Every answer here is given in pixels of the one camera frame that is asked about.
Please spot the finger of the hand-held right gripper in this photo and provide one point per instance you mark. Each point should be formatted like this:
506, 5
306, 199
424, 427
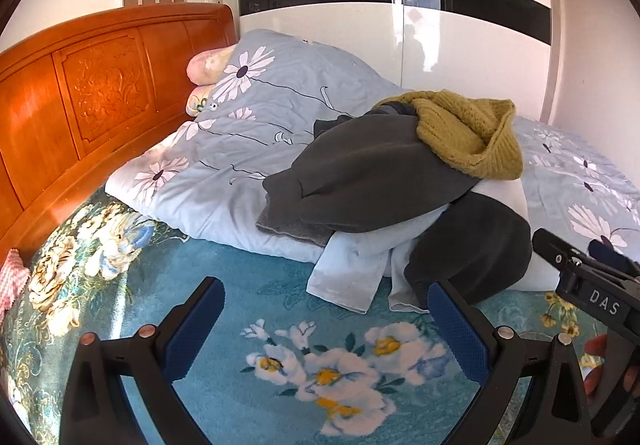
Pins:
560, 250
612, 257

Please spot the dark grey fleece garment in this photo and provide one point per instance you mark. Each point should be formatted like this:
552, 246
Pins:
370, 170

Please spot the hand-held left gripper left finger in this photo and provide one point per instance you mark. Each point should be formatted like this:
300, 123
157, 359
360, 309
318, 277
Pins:
195, 330

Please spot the pink checkered cloth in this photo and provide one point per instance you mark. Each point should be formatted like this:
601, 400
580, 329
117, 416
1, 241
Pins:
12, 280

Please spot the mustard knit sweater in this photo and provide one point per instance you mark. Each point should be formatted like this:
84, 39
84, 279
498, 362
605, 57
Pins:
465, 130

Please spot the charcoal garment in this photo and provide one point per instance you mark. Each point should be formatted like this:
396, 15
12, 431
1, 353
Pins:
475, 255

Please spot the light blue shirt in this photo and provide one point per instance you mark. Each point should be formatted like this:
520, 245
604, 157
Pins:
350, 270

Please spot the white wardrobe with black stripe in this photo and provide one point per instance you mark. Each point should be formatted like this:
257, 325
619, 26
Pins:
325, 40

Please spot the pink pillow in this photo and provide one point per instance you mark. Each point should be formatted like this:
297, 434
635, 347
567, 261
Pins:
207, 65
197, 97

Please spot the carved wooden headboard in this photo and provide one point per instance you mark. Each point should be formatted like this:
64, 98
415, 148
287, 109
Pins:
100, 85

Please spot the pale blue daisy quilt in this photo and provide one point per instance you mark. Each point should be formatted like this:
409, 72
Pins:
280, 90

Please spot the teal floral blanket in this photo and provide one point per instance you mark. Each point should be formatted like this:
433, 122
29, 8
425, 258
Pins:
260, 285

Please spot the person's right hand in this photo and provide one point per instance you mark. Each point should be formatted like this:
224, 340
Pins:
596, 360

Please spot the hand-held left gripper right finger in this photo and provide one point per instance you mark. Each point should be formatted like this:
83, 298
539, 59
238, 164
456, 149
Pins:
457, 330

